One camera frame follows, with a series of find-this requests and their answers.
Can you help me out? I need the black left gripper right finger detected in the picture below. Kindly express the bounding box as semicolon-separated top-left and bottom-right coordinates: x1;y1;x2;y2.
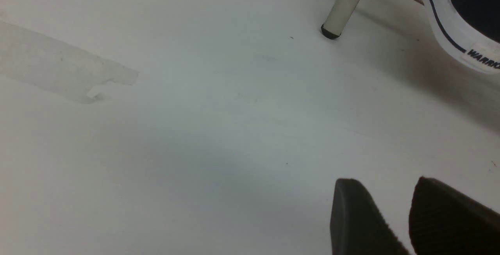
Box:
409;177;500;255

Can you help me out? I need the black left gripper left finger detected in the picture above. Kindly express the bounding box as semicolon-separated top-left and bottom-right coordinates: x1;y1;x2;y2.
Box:
330;178;409;255

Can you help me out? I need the navy canvas shoe left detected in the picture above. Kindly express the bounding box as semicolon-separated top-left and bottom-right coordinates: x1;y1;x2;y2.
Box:
422;0;500;75

